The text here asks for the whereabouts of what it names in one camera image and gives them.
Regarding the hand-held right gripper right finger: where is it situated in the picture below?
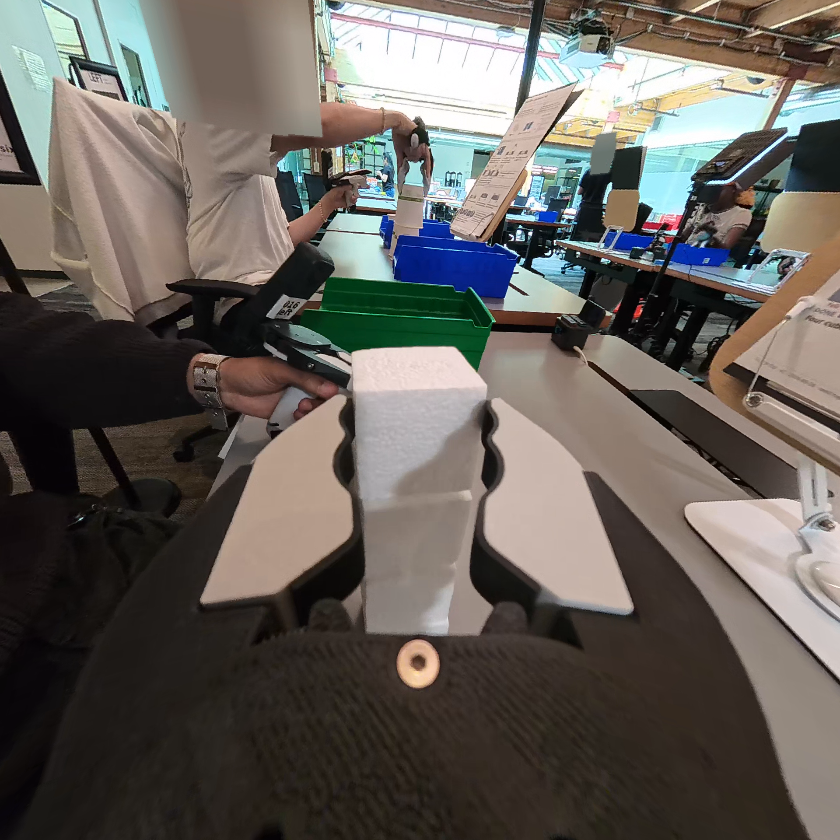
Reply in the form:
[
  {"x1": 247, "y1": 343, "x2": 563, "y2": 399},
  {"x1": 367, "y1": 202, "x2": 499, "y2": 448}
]
[{"x1": 469, "y1": 396, "x2": 637, "y2": 636}]

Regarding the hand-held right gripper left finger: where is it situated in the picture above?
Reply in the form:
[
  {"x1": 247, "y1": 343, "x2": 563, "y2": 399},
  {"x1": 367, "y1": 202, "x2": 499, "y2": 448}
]
[{"x1": 198, "y1": 394, "x2": 366, "y2": 632}]

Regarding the white foam cube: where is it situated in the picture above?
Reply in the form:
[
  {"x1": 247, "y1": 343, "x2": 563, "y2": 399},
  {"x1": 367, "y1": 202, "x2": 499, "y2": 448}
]
[
  {"x1": 360, "y1": 489, "x2": 475, "y2": 572},
  {"x1": 350, "y1": 346, "x2": 490, "y2": 508},
  {"x1": 363, "y1": 561, "x2": 460, "y2": 636}
]

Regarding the person's left forearm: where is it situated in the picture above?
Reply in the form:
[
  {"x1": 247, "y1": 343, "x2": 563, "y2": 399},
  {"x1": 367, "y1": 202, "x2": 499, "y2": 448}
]
[{"x1": 0, "y1": 292, "x2": 212, "y2": 435}]

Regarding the light desk with wooden edge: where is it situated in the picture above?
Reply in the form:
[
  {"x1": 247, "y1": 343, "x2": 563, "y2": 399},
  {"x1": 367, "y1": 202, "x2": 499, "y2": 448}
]
[{"x1": 315, "y1": 210, "x2": 613, "y2": 330}]

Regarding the wooden background desk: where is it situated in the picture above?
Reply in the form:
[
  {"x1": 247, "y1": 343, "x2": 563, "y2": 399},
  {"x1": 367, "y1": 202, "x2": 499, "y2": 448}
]
[{"x1": 554, "y1": 238, "x2": 788, "y2": 306}]

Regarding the person's left hand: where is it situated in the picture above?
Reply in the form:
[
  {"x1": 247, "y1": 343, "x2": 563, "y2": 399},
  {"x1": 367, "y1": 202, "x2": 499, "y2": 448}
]
[{"x1": 215, "y1": 354, "x2": 340, "y2": 422}]

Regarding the green storage bin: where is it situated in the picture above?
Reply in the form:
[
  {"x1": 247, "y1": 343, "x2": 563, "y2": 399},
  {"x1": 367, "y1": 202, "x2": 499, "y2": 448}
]
[{"x1": 300, "y1": 277, "x2": 495, "y2": 371}]

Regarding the black office chair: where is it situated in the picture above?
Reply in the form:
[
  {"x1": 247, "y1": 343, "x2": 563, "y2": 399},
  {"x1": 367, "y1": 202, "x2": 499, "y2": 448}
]
[{"x1": 167, "y1": 278, "x2": 265, "y2": 462}]

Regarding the black round stand base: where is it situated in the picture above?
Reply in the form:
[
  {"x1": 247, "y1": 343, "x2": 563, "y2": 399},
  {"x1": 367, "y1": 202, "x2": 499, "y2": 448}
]
[{"x1": 97, "y1": 477, "x2": 183, "y2": 520}]

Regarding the stack of white cups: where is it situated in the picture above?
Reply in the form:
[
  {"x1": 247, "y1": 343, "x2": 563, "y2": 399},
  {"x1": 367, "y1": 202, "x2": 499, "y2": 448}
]
[{"x1": 390, "y1": 182, "x2": 428, "y2": 261}]

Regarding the blue storage bin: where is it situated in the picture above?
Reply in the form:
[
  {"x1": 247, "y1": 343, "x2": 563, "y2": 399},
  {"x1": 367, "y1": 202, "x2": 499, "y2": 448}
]
[
  {"x1": 379, "y1": 215, "x2": 455, "y2": 253},
  {"x1": 392, "y1": 235, "x2": 519, "y2": 299}
]

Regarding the document stand with wooden board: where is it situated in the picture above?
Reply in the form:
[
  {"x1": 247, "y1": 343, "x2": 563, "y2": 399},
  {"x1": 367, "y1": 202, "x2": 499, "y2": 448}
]
[{"x1": 684, "y1": 233, "x2": 840, "y2": 686}]

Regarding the black battery charger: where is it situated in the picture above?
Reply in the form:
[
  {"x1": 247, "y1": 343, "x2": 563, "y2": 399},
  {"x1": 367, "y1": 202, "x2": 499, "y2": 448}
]
[{"x1": 551, "y1": 298, "x2": 609, "y2": 353}]

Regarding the person's black clothing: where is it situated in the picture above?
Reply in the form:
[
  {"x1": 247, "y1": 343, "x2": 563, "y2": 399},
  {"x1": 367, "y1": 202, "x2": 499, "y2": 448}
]
[{"x1": 0, "y1": 453, "x2": 219, "y2": 840}]

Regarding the tilted instruction board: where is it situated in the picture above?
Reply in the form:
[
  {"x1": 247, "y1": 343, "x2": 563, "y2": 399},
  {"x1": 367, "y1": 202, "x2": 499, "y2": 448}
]
[{"x1": 449, "y1": 82, "x2": 585, "y2": 242}]

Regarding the printed instruction sheet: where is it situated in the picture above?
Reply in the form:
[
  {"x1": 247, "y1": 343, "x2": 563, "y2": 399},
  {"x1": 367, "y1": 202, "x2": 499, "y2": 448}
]
[{"x1": 734, "y1": 269, "x2": 840, "y2": 411}]

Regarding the ceiling projector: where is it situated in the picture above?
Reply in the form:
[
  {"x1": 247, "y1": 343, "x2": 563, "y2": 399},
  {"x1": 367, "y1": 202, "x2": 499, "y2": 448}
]
[{"x1": 558, "y1": 18, "x2": 618, "y2": 68}]

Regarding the grey wrist strap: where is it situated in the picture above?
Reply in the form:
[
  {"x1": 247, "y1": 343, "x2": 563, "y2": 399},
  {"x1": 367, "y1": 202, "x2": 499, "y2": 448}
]
[{"x1": 191, "y1": 353, "x2": 231, "y2": 431}]

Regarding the dark desk cable flap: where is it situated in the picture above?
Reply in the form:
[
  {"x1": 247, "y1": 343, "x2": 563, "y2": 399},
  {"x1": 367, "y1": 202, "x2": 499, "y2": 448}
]
[{"x1": 630, "y1": 389, "x2": 802, "y2": 500}]

